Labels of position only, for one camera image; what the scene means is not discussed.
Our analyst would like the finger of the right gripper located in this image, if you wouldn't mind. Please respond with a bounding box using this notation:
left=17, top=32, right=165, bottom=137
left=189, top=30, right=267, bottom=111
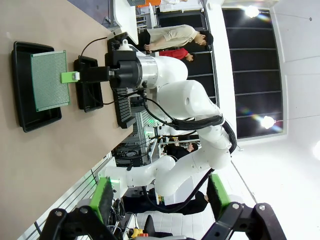
left=60, top=66, right=111, bottom=84

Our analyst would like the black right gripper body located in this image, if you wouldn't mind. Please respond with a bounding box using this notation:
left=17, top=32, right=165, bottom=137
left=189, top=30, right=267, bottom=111
left=107, top=59, right=142, bottom=89

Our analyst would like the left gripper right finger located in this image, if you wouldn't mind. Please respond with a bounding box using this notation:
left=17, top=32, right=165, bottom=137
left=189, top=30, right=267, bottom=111
left=201, top=173, right=288, bottom=240

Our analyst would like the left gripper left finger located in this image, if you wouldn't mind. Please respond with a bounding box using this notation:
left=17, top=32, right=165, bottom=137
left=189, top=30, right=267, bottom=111
left=41, top=175, right=124, bottom=240

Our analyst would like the green perforated circuit board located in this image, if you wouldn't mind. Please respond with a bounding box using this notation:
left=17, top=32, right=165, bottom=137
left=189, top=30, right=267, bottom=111
left=30, top=49, right=72, bottom=113

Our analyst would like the black ESD tray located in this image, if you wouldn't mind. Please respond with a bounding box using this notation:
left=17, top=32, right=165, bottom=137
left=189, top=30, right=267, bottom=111
left=11, top=41, right=63, bottom=134
left=73, top=56, right=104, bottom=114

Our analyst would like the person in black clothes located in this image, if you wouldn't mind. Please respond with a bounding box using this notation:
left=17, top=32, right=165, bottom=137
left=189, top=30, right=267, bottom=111
left=121, top=191, right=210, bottom=216

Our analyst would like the black slotted board rack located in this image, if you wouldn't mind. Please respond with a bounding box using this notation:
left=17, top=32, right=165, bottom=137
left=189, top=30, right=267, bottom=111
left=106, top=37, right=138, bottom=130

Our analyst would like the yellow emergency stop button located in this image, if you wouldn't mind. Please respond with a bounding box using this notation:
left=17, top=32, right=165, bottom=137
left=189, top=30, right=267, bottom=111
left=127, top=226, right=145, bottom=239

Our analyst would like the person in red shirt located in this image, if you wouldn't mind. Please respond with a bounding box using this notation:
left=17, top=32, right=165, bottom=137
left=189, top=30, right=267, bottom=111
left=158, top=48, right=197, bottom=63

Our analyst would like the white desk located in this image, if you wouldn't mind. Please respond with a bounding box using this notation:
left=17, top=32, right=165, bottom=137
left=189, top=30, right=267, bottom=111
left=111, top=0, right=139, bottom=46

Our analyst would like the man in beige shirt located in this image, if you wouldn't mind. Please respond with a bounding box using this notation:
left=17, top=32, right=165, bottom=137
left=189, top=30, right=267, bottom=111
left=137, top=24, right=215, bottom=53

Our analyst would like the seated person in black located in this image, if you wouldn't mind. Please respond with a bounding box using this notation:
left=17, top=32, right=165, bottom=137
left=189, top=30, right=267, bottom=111
left=163, top=142, right=199, bottom=162

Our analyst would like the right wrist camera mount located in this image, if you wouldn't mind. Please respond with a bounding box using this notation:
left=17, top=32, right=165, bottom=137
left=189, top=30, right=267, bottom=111
left=104, top=33, right=138, bottom=69

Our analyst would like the grey aluminium slotted base plate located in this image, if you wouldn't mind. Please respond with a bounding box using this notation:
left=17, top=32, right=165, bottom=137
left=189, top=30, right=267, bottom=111
left=16, top=156, right=118, bottom=240

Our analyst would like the thin black camera cable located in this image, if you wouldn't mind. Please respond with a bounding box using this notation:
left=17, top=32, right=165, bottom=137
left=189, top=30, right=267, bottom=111
left=79, top=36, right=116, bottom=106

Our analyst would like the dark glass window wall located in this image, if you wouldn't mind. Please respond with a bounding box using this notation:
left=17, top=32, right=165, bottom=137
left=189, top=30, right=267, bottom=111
left=221, top=8, right=288, bottom=140

